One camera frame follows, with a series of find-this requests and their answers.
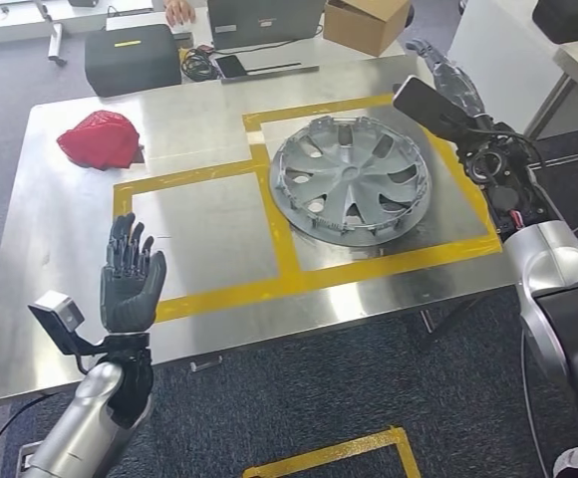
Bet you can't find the steel workbench table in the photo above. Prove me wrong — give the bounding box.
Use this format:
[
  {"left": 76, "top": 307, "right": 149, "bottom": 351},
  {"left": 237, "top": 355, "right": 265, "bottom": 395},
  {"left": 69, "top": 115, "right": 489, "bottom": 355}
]
[{"left": 0, "top": 54, "right": 519, "bottom": 407}]

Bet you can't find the dark grey laptop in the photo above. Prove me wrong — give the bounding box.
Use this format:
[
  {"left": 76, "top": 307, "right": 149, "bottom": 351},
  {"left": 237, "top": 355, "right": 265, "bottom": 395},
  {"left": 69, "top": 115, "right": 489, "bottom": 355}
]
[{"left": 206, "top": 0, "right": 326, "bottom": 51}]

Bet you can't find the white partition panel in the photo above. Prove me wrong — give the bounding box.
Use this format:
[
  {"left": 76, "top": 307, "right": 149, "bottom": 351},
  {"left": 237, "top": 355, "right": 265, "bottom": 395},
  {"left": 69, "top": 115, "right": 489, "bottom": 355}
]
[{"left": 447, "top": 0, "right": 569, "bottom": 133}]

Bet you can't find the brown cardboard box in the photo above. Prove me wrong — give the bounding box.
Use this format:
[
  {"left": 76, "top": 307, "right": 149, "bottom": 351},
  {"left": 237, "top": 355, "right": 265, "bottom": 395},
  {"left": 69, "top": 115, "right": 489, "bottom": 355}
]
[{"left": 323, "top": 0, "right": 412, "bottom": 58}]

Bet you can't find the silver plastic wheel hubcap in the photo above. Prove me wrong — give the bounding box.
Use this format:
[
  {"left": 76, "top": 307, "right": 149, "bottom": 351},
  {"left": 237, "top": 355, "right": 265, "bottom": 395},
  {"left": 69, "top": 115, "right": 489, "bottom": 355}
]
[{"left": 269, "top": 115, "right": 433, "bottom": 249}]

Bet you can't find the white desk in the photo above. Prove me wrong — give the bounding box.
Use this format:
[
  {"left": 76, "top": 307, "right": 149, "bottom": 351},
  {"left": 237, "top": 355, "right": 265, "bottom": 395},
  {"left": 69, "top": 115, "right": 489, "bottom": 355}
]
[{"left": 0, "top": 0, "right": 155, "bottom": 68}]

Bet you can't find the red mesh cap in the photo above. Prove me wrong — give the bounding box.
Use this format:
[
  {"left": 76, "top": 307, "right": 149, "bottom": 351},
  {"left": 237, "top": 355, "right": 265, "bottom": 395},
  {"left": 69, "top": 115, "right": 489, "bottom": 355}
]
[{"left": 56, "top": 110, "right": 145, "bottom": 171}]

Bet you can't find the black hard case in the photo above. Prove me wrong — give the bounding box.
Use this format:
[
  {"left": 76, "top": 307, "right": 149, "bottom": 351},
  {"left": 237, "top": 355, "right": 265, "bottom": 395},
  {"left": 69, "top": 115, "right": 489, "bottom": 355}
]
[
  {"left": 532, "top": 0, "right": 578, "bottom": 46},
  {"left": 85, "top": 24, "right": 183, "bottom": 99}
]

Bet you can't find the black cable bundle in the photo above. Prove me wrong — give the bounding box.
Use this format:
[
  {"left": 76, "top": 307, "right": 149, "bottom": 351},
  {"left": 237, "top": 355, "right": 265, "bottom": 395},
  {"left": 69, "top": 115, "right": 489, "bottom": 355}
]
[{"left": 181, "top": 47, "right": 221, "bottom": 84}]

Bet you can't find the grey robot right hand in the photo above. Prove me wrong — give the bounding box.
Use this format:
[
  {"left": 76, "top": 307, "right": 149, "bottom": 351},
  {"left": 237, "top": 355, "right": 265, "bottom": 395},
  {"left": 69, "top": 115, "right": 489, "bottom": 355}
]
[{"left": 406, "top": 38, "right": 486, "bottom": 120}]

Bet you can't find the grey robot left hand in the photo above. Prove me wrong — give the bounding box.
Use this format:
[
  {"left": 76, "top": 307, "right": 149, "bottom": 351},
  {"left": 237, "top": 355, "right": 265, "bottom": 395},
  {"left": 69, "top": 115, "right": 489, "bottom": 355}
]
[{"left": 100, "top": 212, "right": 168, "bottom": 335}]

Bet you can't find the black smartphone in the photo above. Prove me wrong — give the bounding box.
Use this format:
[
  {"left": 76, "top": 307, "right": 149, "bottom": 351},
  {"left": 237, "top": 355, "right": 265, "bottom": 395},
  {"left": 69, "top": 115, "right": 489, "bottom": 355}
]
[{"left": 214, "top": 54, "right": 248, "bottom": 81}]

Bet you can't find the yellow floor tape square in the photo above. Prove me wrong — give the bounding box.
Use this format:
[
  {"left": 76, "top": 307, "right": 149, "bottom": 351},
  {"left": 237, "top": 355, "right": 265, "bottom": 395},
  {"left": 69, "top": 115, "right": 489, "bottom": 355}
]
[{"left": 241, "top": 426, "right": 422, "bottom": 478}]

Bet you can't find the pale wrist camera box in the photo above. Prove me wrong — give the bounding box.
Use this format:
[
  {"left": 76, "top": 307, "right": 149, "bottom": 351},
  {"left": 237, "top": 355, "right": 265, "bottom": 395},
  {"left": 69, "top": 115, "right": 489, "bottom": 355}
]
[
  {"left": 28, "top": 291, "right": 107, "bottom": 358},
  {"left": 392, "top": 76, "right": 474, "bottom": 143}
]

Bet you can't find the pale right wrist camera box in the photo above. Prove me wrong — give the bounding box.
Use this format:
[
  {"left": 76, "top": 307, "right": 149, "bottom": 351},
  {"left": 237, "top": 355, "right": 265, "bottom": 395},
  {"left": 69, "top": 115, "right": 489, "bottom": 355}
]
[{"left": 392, "top": 76, "right": 474, "bottom": 143}]

